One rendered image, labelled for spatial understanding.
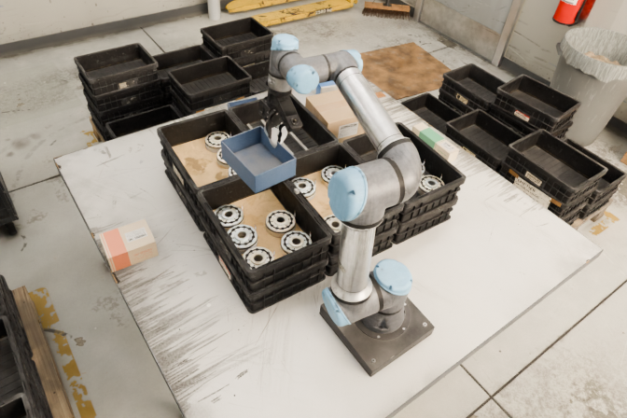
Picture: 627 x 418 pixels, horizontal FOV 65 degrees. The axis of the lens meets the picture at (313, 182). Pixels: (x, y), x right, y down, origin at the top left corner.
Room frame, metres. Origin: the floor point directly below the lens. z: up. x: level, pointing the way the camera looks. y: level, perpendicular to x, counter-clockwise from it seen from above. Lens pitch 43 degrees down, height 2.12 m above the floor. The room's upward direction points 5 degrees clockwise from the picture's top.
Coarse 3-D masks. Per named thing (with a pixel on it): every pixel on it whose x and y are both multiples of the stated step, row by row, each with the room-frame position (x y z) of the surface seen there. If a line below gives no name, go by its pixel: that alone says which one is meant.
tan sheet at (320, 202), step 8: (304, 176) 1.43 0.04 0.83; (312, 176) 1.43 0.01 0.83; (320, 176) 1.44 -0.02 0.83; (320, 184) 1.39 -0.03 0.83; (320, 192) 1.35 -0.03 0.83; (312, 200) 1.30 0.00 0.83; (320, 200) 1.31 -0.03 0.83; (328, 200) 1.31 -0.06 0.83; (320, 208) 1.26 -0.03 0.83; (328, 208) 1.27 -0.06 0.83
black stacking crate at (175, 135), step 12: (204, 120) 1.62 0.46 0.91; (216, 120) 1.65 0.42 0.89; (228, 120) 1.65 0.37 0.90; (168, 132) 1.53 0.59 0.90; (180, 132) 1.56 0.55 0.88; (192, 132) 1.59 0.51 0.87; (204, 132) 1.62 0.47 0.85; (228, 132) 1.65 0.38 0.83; (240, 132) 1.55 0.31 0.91; (180, 144) 1.55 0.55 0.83; (168, 156) 1.45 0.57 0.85; (180, 180) 1.34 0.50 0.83; (192, 192) 1.24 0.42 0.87
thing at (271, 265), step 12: (228, 180) 1.26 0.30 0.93; (204, 204) 1.13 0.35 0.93; (300, 204) 1.18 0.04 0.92; (216, 216) 1.08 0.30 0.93; (312, 216) 1.12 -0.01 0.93; (216, 228) 1.05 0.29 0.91; (324, 228) 1.08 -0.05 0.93; (228, 240) 0.99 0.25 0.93; (324, 240) 1.03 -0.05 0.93; (300, 252) 0.97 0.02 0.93; (240, 264) 0.92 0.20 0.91; (264, 264) 0.91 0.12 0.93; (276, 264) 0.92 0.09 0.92; (252, 276) 0.88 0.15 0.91
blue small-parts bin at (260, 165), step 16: (256, 128) 1.29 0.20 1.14; (224, 144) 1.20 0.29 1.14; (240, 144) 1.25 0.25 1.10; (256, 144) 1.29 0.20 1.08; (240, 160) 1.12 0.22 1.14; (256, 160) 1.21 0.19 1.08; (272, 160) 1.22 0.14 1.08; (288, 160) 1.14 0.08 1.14; (240, 176) 1.13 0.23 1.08; (256, 176) 1.06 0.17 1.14; (272, 176) 1.10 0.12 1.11; (288, 176) 1.14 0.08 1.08; (256, 192) 1.06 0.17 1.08
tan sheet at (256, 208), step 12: (264, 192) 1.32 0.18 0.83; (240, 204) 1.24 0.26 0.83; (252, 204) 1.25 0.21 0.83; (264, 204) 1.26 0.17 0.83; (276, 204) 1.26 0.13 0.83; (252, 216) 1.19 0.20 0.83; (264, 216) 1.20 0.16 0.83; (264, 228) 1.14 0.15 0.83; (264, 240) 1.09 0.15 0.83; (276, 240) 1.10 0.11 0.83; (276, 252) 1.04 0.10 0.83
